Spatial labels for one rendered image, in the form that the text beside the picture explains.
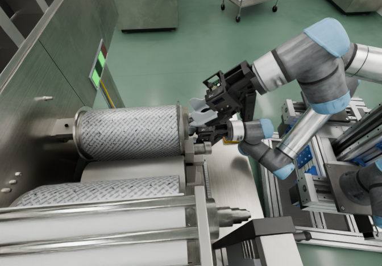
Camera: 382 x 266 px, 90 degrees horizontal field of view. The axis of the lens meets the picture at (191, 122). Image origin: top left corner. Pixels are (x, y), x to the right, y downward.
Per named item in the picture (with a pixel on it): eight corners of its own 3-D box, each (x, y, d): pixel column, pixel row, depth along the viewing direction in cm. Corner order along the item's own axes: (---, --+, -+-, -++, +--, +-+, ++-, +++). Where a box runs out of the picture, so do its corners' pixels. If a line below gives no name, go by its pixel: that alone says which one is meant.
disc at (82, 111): (95, 168, 55) (67, 143, 43) (93, 168, 55) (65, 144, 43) (104, 125, 63) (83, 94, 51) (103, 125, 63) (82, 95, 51)
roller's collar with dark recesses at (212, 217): (216, 240, 34) (221, 237, 29) (182, 243, 34) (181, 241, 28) (211, 202, 38) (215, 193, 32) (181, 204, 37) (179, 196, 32)
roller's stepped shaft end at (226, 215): (249, 225, 34) (254, 223, 31) (216, 229, 33) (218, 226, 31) (245, 206, 36) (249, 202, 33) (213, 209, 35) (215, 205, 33)
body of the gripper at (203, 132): (195, 116, 67) (229, 114, 68) (194, 129, 74) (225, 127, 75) (197, 134, 63) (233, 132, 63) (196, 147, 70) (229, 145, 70)
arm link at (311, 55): (358, 61, 33) (345, 19, 29) (293, 92, 39) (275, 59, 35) (338, 45, 39) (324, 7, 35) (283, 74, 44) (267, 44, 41)
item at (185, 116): (189, 145, 54) (188, 126, 49) (182, 145, 54) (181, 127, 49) (187, 126, 59) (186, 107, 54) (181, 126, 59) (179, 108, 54)
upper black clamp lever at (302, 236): (310, 241, 29) (314, 240, 28) (278, 244, 29) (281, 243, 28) (306, 231, 30) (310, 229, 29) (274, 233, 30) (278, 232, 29)
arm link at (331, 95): (351, 79, 45) (337, 41, 40) (354, 114, 39) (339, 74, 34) (312, 88, 51) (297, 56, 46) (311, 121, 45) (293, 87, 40)
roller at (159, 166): (186, 204, 55) (185, 193, 45) (95, 212, 54) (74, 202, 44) (183, 165, 62) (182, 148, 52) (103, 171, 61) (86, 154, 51)
